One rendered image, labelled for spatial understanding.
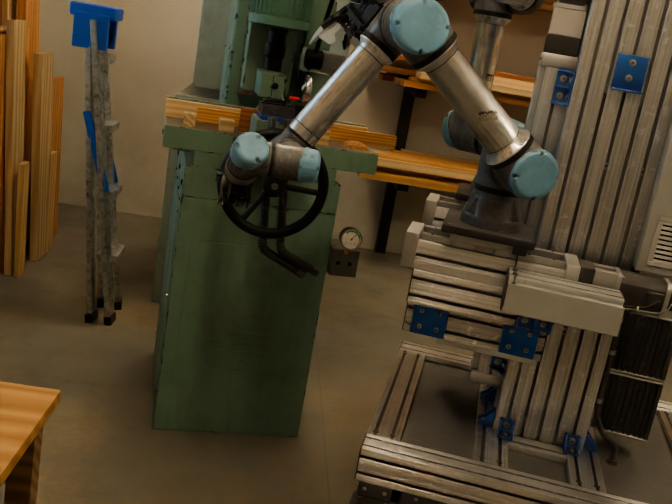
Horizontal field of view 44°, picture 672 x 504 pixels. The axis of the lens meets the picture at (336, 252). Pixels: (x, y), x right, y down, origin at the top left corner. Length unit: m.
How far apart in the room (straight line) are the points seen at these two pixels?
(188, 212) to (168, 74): 2.58
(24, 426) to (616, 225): 1.50
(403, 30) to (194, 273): 0.99
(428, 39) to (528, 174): 0.38
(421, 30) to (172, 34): 3.19
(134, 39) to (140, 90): 0.28
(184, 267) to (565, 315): 1.06
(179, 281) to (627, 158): 1.25
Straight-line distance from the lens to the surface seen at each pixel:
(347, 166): 2.39
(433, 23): 1.80
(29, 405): 1.53
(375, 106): 4.88
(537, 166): 1.92
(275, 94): 2.44
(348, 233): 2.37
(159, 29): 4.88
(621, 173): 2.27
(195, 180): 2.35
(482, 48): 2.62
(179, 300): 2.44
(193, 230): 2.38
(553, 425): 2.43
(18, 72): 3.69
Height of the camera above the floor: 1.22
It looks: 15 degrees down
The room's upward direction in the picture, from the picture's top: 10 degrees clockwise
